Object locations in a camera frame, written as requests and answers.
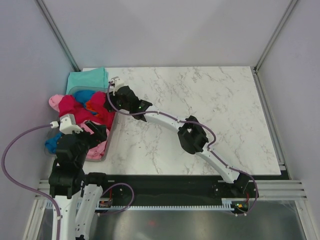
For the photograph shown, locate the crimson t shirt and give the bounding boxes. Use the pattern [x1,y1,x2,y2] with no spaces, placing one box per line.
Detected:
[58,95,86,117]
[82,91,117,126]

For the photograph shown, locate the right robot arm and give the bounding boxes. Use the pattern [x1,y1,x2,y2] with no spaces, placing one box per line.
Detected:
[105,83,250,197]

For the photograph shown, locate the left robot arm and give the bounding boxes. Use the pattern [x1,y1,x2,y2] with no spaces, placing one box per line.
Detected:
[48,117,110,240]

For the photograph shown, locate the orange t shirt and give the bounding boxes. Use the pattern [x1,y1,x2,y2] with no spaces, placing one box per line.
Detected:
[85,100,98,116]

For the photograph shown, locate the clear plastic bin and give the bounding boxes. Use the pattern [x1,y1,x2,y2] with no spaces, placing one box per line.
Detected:
[44,86,118,163]

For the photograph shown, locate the blue t shirt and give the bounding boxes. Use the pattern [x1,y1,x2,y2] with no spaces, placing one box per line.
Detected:
[73,90,96,107]

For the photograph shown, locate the teal folded t shirt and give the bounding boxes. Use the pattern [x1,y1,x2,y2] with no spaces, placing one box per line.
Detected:
[66,67,109,94]

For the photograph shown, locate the light pink t shirt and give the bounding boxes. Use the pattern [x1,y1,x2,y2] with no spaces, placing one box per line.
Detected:
[48,94,64,112]

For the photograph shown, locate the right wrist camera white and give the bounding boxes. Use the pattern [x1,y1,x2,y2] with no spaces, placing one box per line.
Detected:
[109,76,125,96]

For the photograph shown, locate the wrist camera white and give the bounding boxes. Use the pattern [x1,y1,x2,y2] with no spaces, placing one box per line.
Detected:
[59,113,83,135]
[109,76,125,96]

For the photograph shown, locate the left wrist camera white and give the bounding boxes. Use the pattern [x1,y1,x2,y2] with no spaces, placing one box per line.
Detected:
[59,113,83,135]

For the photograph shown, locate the left aluminium frame post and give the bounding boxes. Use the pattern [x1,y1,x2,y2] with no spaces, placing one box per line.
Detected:
[34,0,81,72]

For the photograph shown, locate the aluminium frame post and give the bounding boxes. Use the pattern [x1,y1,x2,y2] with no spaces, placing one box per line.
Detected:
[252,0,300,75]
[34,0,81,72]

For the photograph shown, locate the aluminium frame rail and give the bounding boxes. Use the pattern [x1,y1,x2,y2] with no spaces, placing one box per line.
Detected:
[250,66,291,179]

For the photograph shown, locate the white cable duct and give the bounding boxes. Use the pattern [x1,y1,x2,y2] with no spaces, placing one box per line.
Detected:
[95,200,236,212]

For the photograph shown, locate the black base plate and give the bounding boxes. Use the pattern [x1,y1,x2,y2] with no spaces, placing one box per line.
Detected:
[79,174,260,208]

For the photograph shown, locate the right aluminium frame post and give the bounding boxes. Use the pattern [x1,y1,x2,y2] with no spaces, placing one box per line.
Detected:
[252,0,300,75]

